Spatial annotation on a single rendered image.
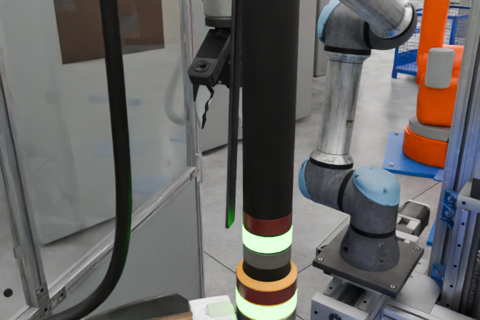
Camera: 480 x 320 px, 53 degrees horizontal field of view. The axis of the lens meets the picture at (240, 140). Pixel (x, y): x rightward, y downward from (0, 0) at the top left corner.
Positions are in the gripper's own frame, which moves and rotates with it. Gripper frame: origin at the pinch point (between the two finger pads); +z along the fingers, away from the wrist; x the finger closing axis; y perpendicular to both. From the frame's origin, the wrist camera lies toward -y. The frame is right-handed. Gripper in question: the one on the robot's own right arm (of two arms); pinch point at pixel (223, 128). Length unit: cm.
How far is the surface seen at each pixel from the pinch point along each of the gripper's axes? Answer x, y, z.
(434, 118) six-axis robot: -48, 340, 103
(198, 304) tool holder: -21, -53, -7
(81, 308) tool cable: -15, -58, -9
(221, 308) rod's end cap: -22, -53, -7
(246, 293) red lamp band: -24, -53, -9
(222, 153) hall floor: 135, 309, 148
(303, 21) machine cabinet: 87, 415, 37
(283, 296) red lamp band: -27, -52, -9
